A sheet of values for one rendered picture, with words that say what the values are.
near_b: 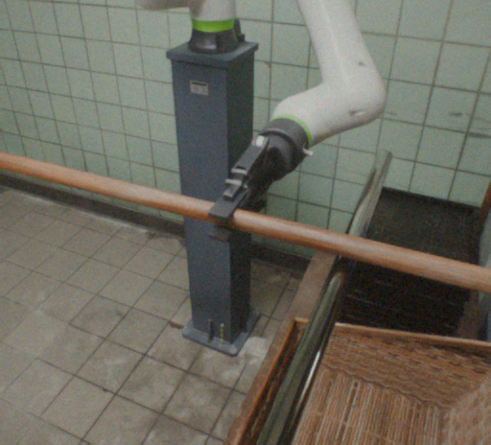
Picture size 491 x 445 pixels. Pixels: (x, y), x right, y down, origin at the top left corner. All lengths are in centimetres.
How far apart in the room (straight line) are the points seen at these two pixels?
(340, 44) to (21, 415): 168
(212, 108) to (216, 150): 13
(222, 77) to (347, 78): 55
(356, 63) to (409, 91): 95
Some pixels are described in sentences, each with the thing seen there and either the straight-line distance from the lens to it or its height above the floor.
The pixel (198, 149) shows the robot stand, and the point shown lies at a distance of 148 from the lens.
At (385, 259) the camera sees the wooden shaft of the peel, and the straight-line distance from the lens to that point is 61.
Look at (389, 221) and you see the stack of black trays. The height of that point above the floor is 90.
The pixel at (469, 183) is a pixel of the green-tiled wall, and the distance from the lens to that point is 195.
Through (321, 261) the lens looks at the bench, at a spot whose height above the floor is 58.
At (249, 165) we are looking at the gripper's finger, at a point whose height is 124.
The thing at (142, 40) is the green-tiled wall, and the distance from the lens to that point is 217.
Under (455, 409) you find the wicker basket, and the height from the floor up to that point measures 63.
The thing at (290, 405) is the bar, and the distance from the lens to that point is 48.
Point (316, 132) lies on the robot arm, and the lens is 90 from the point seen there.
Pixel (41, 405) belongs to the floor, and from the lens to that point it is 201.
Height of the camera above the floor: 158
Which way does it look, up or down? 34 degrees down
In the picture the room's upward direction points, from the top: straight up
